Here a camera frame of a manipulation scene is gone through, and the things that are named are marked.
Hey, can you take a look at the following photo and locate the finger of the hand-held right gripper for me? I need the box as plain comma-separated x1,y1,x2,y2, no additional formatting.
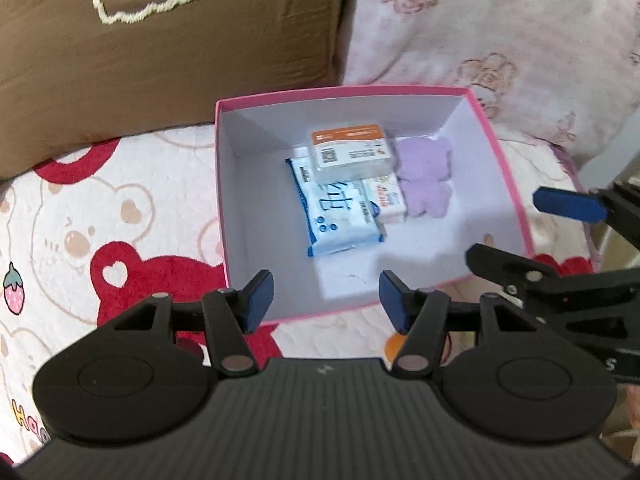
465,243,640,311
532,177,640,251

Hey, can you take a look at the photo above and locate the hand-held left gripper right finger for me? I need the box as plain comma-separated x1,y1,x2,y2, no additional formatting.
378,270,531,378

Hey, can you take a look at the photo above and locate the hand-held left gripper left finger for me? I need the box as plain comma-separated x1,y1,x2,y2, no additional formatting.
114,269,275,378

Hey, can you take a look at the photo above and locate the pink cardboard box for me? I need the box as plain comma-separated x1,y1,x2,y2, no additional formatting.
215,86,536,323

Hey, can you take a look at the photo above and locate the white bear-print tissue pack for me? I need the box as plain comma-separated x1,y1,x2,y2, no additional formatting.
360,174,409,225

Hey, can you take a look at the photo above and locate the orange round object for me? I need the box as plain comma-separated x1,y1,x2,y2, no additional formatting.
385,334,407,362

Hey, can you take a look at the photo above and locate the blue wet wipe pack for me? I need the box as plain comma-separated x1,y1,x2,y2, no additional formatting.
285,156,388,259

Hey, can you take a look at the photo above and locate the purple plush bear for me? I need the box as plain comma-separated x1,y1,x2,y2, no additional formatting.
392,136,454,220

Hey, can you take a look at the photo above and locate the white box with orange label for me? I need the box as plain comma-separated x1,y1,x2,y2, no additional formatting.
309,123,396,185

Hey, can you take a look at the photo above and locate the red bear printed blanket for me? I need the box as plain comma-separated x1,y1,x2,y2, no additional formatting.
0,125,603,466

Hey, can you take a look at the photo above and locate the pink checked pillow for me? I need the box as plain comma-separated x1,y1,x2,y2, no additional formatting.
340,0,640,161

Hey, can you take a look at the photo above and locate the brown embroidered pillow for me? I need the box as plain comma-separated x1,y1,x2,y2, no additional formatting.
0,0,351,181

